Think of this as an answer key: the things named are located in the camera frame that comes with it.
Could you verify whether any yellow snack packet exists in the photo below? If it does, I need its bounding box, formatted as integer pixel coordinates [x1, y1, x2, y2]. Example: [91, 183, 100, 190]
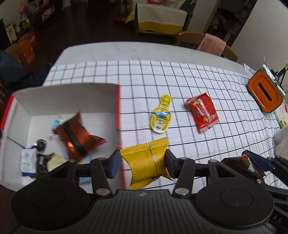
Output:
[120, 138, 172, 190]

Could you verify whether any copper brown snack packet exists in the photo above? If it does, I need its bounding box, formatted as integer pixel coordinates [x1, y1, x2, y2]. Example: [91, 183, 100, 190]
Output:
[54, 112, 106, 162]

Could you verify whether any cream snack packet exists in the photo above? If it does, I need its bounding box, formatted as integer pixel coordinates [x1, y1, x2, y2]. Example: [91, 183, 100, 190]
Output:
[47, 153, 66, 172]

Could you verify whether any black snack packet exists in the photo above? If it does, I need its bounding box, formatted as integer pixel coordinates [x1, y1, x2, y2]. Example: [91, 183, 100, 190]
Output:
[36, 139, 52, 179]

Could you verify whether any white blue snack packet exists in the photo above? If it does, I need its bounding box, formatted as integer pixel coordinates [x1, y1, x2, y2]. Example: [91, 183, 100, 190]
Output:
[21, 148, 37, 178]

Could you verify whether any dark brown snack packet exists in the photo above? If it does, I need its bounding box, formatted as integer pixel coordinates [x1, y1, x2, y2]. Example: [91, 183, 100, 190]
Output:
[221, 155, 266, 179]

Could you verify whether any light blue snack packet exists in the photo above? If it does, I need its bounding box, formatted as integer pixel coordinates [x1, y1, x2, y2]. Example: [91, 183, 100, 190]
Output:
[48, 114, 64, 140]

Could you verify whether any clear plastic bag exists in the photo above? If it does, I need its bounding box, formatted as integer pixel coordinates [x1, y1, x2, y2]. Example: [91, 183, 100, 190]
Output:
[273, 125, 288, 160]

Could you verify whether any yellow minion candy pack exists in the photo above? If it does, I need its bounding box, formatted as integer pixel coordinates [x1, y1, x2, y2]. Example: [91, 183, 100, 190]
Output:
[149, 94, 172, 134]

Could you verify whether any colourful paper booklet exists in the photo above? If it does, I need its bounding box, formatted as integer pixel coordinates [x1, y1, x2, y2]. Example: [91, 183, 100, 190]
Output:
[274, 100, 288, 129]

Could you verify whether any red snack bag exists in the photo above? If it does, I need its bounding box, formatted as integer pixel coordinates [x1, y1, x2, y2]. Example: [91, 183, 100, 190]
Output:
[186, 93, 220, 133]

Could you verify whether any white black grid tablecloth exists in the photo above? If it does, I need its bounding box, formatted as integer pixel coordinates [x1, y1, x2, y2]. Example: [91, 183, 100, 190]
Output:
[42, 59, 288, 192]

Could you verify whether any orange green tissue box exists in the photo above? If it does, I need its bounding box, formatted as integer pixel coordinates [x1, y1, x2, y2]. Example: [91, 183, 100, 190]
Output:
[247, 65, 285, 113]

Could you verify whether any red and white cardboard box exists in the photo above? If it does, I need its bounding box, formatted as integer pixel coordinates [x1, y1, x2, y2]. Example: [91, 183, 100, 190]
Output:
[1, 83, 123, 191]

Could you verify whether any pink towel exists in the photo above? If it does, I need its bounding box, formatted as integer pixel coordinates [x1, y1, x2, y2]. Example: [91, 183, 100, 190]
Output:
[197, 34, 226, 56]

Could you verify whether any sofa with cream cover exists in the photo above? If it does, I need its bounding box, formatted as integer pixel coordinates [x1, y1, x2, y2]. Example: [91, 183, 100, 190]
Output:
[125, 1, 197, 36]

